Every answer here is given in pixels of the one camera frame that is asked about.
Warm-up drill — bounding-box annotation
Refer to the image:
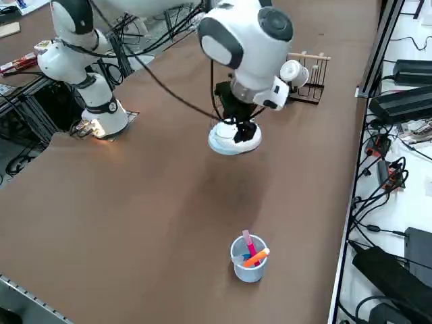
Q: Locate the long black ribbed box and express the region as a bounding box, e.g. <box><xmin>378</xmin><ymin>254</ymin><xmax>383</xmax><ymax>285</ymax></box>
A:
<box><xmin>369</xmin><ymin>86</ymin><xmax>432</xmax><ymax>124</ymax></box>

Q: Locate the white plate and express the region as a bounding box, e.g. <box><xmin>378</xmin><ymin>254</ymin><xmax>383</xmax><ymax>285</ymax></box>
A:
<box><xmin>211</xmin><ymin>120</ymin><xmax>263</xmax><ymax>149</ymax></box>

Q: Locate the aluminium frame post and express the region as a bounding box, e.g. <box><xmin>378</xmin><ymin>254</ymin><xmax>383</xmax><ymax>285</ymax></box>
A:
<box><xmin>356</xmin><ymin>0</ymin><xmax>406</xmax><ymax>99</ymax></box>

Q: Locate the long black power adapter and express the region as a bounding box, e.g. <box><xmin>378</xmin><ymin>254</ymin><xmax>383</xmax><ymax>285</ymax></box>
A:
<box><xmin>393</xmin><ymin>59</ymin><xmax>432</xmax><ymax>85</ymax></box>

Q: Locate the black wire mug rack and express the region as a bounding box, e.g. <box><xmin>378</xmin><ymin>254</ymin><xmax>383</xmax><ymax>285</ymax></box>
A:
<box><xmin>285</xmin><ymin>50</ymin><xmax>331</xmax><ymax>106</ymax></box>

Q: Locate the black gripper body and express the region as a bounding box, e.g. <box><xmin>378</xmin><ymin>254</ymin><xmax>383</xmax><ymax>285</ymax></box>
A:
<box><xmin>215</xmin><ymin>80</ymin><xmax>261</xmax><ymax>124</ymax></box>

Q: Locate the blue plate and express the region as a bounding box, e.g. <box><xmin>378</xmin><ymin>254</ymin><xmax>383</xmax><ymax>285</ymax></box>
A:
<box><xmin>207</xmin><ymin>133</ymin><xmax>257</xmax><ymax>157</ymax></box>

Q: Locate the orange and black device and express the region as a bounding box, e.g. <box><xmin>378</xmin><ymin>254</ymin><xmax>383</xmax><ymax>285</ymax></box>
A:
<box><xmin>367</xmin><ymin>134</ymin><xmax>392</xmax><ymax>156</ymax></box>
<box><xmin>384</xmin><ymin>161</ymin><xmax>409</xmax><ymax>192</ymax></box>

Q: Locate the white mug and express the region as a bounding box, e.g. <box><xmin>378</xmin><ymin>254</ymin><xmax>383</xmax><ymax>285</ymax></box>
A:
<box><xmin>279</xmin><ymin>59</ymin><xmax>310</xmax><ymax>91</ymax></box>

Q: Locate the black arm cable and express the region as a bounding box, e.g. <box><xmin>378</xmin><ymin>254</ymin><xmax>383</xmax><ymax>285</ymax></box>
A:
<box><xmin>90</xmin><ymin>0</ymin><xmax>237</xmax><ymax>122</ymax></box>

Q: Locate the pale blue plastic cup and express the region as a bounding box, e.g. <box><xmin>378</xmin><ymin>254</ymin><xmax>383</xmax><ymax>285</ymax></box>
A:
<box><xmin>230</xmin><ymin>235</ymin><xmax>269</xmax><ymax>284</ymax></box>

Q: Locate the pink marker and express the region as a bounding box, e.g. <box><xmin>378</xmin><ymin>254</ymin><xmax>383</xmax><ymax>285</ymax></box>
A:
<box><xmin>242</xmin><ymin>229</ymin><xmax>258</xmax><ymax>259</ymax></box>

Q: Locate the wooden board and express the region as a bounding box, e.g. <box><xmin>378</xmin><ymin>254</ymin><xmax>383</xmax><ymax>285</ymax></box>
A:
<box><xmin>0</xmin><ymin>22</ymin><xmax>22</xmax><ymax>38</ymax></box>

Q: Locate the red and white packet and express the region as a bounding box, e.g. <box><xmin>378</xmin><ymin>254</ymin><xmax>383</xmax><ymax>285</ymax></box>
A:
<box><xmin>0</xmin><ymin>53</ymin><xmax>38</xmax><ymax>74</ymax></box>

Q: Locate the orange marker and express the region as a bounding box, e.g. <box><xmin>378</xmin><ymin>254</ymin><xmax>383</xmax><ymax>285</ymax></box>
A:
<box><xmin>242</xmin><ymin>248</ymin><xmax>271</xmax><ymax>268</ymax></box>

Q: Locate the large black power brick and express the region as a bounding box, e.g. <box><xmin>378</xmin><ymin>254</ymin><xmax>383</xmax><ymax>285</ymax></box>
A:
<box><xmin>352</xmin><ymin>246</ymin><xmax>432</xmax><ymax>318</ymax></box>

